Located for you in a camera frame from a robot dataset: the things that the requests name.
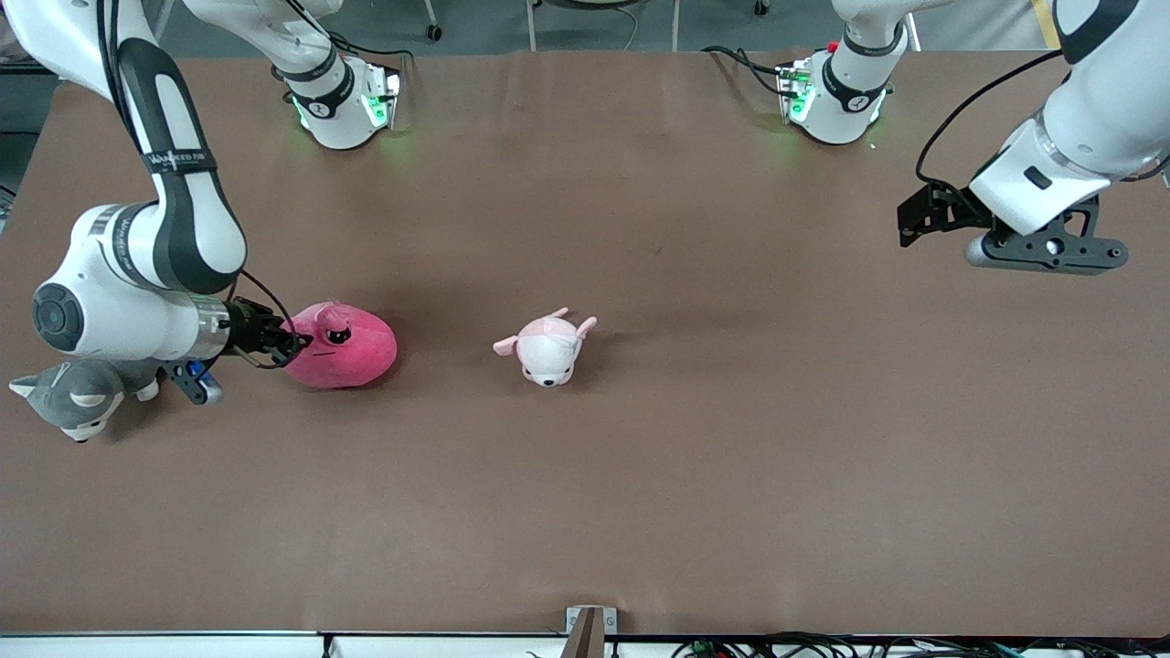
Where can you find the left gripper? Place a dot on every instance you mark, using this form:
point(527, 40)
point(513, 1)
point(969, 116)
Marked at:
point(951, 209)

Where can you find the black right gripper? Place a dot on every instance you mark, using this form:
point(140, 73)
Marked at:
point(245, 328)

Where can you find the round pink plush toy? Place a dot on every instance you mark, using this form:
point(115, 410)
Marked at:
point(352, 352)

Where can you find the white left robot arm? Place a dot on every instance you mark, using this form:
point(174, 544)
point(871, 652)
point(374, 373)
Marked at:
point(850, 91)

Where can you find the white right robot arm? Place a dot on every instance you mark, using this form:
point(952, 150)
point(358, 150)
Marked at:
point(183, 228)

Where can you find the grey husky plush toy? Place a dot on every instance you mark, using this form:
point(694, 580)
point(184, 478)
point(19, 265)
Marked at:
point(78, 402)

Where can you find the white pink plush dog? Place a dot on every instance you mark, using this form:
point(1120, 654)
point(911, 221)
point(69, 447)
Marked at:
point(547, 352)

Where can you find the white metal chair leg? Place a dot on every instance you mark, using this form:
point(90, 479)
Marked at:
point(532, 27)
point(677, 27)

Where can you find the metal table edge bracket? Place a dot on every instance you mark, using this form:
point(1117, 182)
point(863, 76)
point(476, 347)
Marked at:
point(590, 631)

